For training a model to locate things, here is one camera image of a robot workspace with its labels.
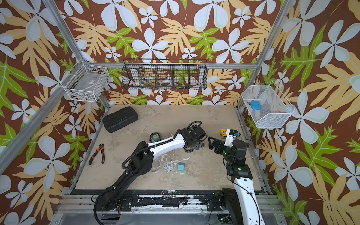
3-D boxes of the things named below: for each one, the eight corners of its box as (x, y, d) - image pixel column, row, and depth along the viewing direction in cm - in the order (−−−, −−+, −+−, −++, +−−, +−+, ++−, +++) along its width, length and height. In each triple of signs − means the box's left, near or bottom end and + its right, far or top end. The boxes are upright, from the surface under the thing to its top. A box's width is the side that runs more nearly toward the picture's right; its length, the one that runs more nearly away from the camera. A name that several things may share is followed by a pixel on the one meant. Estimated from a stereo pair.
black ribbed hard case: (109, 135, 104) (106, 130, 99) (103, 123, 111) (100, 118, 106) (140, 119, 113) (138, 115, 108) (133, 109, 120) (131, 104, 116)
